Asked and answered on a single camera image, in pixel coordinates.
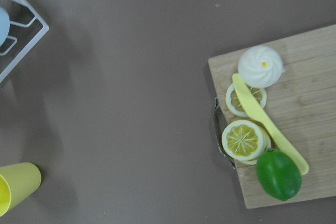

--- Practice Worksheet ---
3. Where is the white steamed bun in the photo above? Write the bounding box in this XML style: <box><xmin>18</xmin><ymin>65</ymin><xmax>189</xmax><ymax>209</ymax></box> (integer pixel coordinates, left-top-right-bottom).
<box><xmin>238</xmin><ymin>46</ymin><xmax>285</xmax><ymax>88</ymax></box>

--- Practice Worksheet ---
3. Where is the green lime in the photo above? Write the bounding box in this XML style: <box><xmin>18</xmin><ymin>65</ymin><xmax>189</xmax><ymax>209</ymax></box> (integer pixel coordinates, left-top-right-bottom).
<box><xmin>256</xmin><ymin>148</ymin><xmax>302</xmax><ymax>201</ymax></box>

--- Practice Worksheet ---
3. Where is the yellow plastic spoon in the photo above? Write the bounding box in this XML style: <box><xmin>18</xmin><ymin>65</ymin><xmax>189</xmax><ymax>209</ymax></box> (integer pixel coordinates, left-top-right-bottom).
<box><xmin>232</xmin><ymin>73</ymin><xmax>309</xmax><ymax>175</ymax></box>

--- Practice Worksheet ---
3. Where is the light blue cup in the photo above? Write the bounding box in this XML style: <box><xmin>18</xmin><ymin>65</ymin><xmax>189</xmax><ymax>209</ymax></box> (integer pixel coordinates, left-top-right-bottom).
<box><xmin>0</xmin><ymin>7</ymin><xmax>10</xmax><ymax>46</ymax></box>

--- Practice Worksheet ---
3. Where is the wooden cutting board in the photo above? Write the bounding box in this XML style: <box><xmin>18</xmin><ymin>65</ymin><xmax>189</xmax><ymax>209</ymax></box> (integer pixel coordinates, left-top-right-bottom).
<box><xmin>208</xmin><ymin>24</ymin><xmax>335</xmax><ymax>209</ymax></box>

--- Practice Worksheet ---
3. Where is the lemon slice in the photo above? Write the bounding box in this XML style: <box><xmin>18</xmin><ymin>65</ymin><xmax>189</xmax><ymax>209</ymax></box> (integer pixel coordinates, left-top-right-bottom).
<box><xmin>221</xmin><ymin>120</ymin><xmax>271</xmax><ymax>165</ymax></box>
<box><xmin>225</xmin><ymin>83</ymin><xmax>267</xmax><ymax>118</ymax></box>

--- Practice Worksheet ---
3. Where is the white wire cup rack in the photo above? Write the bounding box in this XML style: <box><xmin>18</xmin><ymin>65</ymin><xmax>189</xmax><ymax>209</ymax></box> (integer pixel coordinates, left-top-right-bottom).
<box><xmin>1</xmin><ymin>0</ymin><xmax>49</xmax><ymax>82</ymax></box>

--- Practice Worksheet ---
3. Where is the yellow cup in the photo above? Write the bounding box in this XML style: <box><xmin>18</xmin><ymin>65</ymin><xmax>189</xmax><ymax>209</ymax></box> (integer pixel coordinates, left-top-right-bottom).
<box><xmin>1</xmin><ymin>163</ymin><xmax>41</xmax><ymax>216</ymax></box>

